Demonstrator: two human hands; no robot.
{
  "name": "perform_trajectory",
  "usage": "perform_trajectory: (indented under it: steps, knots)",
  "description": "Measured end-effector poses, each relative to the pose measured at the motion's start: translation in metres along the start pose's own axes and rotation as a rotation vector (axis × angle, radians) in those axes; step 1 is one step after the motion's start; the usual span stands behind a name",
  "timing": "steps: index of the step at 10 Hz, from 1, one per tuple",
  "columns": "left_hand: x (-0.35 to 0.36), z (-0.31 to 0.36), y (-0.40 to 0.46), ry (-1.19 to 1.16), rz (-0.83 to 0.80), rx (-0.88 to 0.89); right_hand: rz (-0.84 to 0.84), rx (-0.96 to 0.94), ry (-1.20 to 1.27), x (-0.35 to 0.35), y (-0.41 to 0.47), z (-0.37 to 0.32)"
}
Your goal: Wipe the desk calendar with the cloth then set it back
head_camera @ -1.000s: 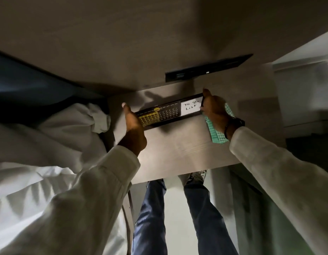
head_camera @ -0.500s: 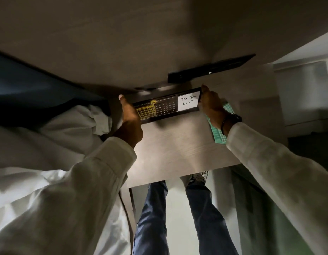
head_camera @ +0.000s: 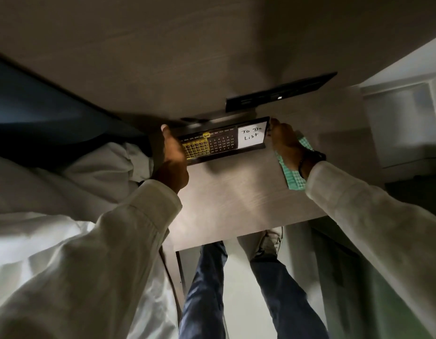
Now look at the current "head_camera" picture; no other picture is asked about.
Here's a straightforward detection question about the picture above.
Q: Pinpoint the black wristband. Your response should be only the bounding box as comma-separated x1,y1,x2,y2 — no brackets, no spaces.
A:
297,150,327,179

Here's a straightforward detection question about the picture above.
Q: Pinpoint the person's right hand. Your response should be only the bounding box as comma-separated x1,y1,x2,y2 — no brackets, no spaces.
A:
267,118,311,170

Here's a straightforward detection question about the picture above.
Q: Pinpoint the white cabinet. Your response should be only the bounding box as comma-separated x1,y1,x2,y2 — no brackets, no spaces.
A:
359,72,436,170

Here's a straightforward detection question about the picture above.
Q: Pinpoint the metal desk leg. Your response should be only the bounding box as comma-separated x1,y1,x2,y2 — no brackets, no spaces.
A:
175,250,187,316

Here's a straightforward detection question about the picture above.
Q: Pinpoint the black desk calendar board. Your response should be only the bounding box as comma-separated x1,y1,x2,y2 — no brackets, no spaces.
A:
170,116,271,166

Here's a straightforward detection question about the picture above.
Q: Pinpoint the person's left hand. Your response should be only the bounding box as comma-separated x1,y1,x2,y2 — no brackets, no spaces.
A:
152,124,190,194

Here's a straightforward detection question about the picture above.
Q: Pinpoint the person's right forearm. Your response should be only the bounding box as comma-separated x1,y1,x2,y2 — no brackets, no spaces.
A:
304,161,436,339

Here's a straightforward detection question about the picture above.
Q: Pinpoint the green checked cloth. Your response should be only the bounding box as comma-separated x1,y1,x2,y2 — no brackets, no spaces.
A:
273,132,315,191

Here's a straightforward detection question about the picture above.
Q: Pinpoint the person's right leg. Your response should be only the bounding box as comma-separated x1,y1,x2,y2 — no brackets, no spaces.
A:
249,255,330,339

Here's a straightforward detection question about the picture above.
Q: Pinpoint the dark monitor screen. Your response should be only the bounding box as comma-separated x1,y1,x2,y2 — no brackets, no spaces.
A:
0,54,152,170

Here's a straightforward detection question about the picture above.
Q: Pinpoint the white paper note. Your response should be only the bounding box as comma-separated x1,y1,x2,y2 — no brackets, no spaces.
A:
237,122,267,149

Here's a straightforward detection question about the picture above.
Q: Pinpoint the person's left leg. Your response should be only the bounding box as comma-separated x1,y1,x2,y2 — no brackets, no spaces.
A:
178,241,228,339

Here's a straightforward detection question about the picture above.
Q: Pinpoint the person's leg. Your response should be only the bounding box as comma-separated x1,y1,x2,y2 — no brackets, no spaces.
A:
249,255,330,339
178,241,228,339

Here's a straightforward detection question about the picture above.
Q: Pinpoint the grey shoe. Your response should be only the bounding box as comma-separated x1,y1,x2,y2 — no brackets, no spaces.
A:
237,227,284,262

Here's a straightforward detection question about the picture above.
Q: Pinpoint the black wall socket panel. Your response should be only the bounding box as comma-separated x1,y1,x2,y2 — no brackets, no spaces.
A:
226,72,338,112

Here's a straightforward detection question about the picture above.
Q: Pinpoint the person's left forearm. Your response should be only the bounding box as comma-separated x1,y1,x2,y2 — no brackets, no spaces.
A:
0,179,183,339

